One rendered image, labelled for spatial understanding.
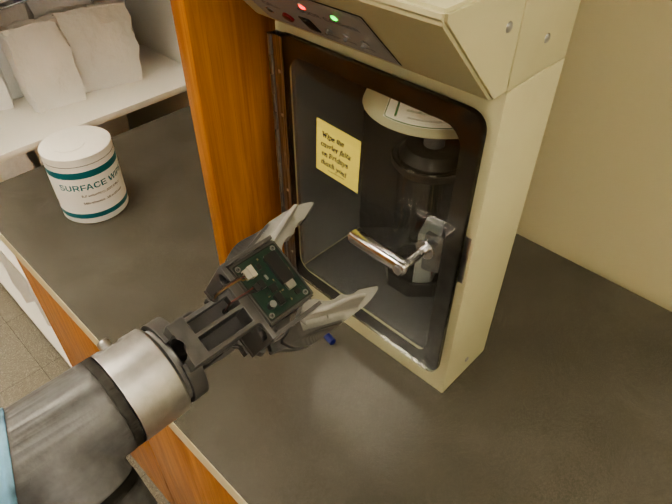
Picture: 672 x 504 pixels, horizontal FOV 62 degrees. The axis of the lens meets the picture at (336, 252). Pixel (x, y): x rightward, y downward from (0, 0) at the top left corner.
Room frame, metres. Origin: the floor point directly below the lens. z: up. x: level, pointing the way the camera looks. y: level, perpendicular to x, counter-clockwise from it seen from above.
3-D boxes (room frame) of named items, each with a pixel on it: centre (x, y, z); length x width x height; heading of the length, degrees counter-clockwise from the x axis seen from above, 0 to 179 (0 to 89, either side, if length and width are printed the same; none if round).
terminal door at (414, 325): (0.58, -0.03, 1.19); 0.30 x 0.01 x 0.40; 45
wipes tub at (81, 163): (0.93, 0.49, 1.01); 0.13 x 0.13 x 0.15
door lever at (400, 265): (0.50, -0.06, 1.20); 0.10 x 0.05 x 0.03; 45
